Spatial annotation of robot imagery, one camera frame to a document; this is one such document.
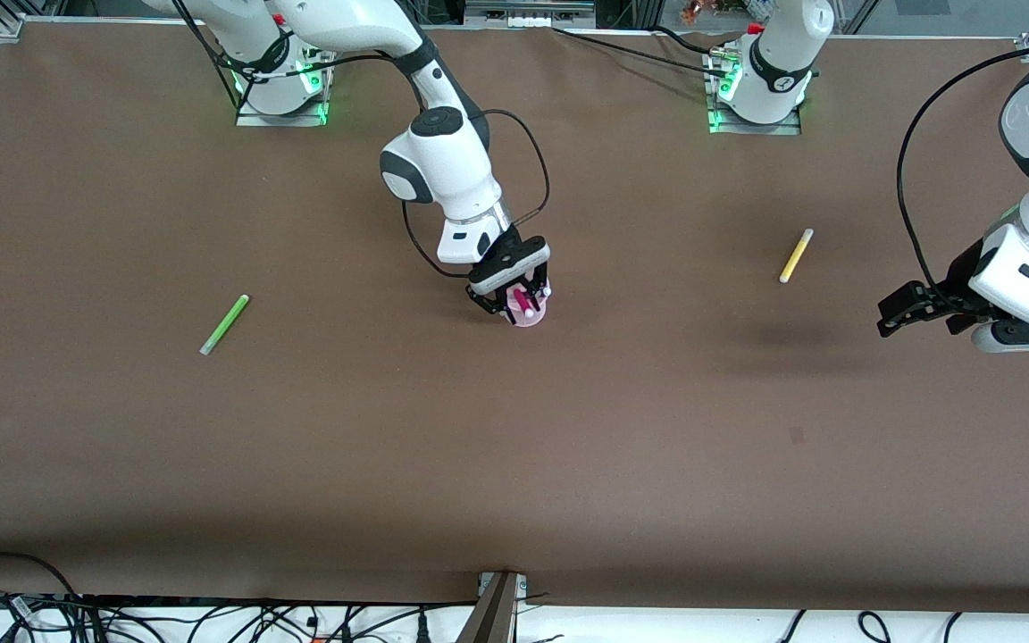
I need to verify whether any green marker pen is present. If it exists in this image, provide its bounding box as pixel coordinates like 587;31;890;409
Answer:
199;294;251;357

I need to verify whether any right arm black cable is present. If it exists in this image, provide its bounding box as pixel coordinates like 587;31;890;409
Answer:
170;0;552;280

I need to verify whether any aluminium frame rail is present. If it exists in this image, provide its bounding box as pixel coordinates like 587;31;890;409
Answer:
464;0;598;29

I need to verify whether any pink pen holder cup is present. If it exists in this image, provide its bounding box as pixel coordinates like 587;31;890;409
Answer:
500;279;554;330

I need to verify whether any brown table mat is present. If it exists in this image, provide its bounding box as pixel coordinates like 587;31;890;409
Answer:
0;21;1029;617

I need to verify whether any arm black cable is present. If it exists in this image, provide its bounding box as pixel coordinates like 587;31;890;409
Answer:
170;0;552;280
895;42;1029;310

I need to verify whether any black cable on mat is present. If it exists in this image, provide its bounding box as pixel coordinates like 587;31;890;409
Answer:
553;27;730;79
647;24;740;62

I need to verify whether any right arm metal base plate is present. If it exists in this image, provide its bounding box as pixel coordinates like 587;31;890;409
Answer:
235;94;330;129

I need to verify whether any aluminium frame bracket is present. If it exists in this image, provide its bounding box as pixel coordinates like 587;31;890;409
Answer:
456;571;530;643

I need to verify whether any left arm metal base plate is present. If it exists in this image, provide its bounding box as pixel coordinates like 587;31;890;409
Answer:
708;103;804;138

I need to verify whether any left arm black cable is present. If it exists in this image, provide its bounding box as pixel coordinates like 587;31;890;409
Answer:
895;42;1029;310

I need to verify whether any yellow marker pen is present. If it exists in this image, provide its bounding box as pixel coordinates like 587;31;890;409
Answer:
778;228;816;285

